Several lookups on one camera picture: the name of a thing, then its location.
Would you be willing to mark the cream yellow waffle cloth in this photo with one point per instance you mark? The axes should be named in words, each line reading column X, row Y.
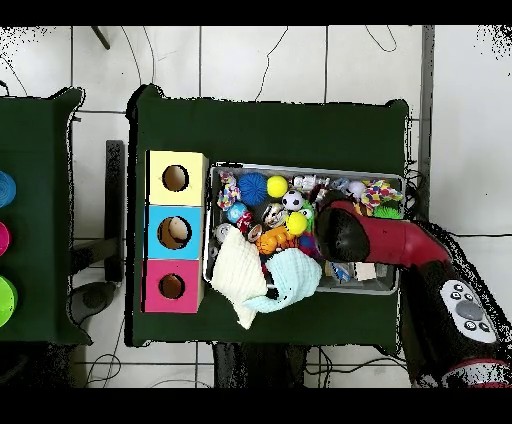
column 236, row 272

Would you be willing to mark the mint green waffle cloth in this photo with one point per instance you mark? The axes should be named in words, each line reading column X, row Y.
column 292, row 276

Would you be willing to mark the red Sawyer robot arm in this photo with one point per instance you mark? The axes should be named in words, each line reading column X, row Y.
column 400, row 244

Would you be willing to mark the wooden box with three holes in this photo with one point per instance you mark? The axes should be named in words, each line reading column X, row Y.
column 192, row 216

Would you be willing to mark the clear mesh bin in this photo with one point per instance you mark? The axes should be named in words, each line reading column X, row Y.
column 384, row 284

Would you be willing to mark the blue spiky rubber ball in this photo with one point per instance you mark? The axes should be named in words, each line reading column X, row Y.
column 253, row 189

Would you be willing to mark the orange plastic toy block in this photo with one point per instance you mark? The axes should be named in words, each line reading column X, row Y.
column 274, row 238

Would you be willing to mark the small soccer ball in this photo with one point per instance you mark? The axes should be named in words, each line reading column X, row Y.
column 293, row 200

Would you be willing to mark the yellow smiley ball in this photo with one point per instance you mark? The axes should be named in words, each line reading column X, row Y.
column 296, row 223

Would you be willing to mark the dark green tablecloth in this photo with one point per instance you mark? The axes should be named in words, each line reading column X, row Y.
column 272, row 128

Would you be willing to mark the green spiky rubber ball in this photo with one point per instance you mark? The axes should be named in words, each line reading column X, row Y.
column 390, row 212

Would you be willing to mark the green covered side table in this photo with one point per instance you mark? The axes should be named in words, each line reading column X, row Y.
column 32, row 216

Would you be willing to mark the pink round toy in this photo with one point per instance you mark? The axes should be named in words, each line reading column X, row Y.
column 3, row 239

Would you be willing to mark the green round toy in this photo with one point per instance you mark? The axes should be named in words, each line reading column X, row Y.
column 6, row 302

